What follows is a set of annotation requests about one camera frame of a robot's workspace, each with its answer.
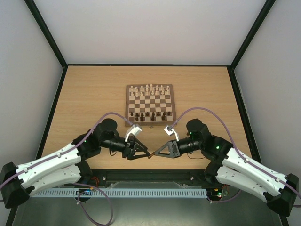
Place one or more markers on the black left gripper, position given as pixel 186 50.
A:
pixel 129 150

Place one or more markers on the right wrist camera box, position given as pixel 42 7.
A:
pixel 170 131

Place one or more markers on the grey slotted cable duct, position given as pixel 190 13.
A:
pixel 124 193

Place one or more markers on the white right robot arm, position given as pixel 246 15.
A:
pixel 230 166

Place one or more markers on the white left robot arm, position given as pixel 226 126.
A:
pixel 67 165

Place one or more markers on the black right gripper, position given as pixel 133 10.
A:
pixel 175 148

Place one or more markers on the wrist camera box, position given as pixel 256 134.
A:
pixel 134 130
pixel 170 131

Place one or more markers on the wooden chess board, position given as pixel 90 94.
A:
pixel 144 104

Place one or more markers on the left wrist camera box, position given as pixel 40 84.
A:
pixel 134 130

